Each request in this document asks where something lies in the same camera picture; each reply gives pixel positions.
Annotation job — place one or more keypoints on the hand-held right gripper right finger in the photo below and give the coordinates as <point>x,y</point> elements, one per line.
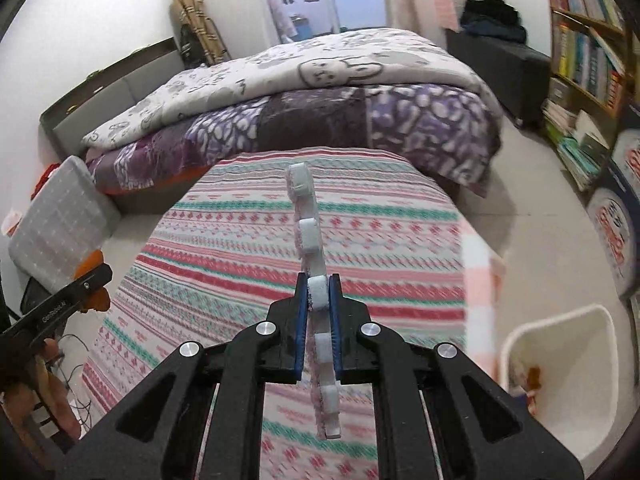
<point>335,325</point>

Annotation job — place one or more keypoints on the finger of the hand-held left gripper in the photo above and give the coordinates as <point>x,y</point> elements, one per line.
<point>75,295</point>

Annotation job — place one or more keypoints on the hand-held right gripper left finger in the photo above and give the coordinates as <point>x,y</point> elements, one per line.
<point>300,325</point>

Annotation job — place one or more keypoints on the white pill blister pack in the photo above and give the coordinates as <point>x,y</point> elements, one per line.
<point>310,230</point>

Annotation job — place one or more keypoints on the brown snack wrapper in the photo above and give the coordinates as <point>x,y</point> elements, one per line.
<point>533,377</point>

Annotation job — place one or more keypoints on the white plastic trash bin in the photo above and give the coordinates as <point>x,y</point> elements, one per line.
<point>575,385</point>

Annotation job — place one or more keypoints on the person's left hand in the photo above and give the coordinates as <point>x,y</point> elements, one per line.
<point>65,405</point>

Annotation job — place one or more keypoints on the grey quilted cushion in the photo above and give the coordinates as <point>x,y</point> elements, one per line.
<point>60,220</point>

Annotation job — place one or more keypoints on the striped patterned blanket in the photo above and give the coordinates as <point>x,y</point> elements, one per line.
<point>390,260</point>

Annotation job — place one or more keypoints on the red cloth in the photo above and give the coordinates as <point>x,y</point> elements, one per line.
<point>46,180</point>

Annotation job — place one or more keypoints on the pink checked sheet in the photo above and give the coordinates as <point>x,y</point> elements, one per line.
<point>480,310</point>

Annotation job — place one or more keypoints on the grey bed headboard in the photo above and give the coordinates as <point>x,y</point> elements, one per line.
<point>100,90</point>

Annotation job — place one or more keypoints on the purple patterned quilt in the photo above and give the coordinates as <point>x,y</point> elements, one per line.
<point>400,120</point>

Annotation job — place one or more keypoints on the grey cartoon print blanket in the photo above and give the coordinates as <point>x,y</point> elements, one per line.
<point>300,70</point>

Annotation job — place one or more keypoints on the stack of flat books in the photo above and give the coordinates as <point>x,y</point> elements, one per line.
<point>570,155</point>

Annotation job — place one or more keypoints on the blue white water carton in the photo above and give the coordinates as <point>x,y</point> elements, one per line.
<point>631,150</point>
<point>615,240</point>

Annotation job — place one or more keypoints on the beige plaid bag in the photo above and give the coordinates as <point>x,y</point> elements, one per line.
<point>195,15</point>

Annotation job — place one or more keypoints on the black storage bench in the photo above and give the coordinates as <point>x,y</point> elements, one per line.
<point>520,75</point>

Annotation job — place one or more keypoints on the pile of dark clothes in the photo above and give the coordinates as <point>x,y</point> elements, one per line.
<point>492,17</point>

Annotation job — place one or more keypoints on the wooden bookshelf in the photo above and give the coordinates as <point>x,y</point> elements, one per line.
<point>585,17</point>

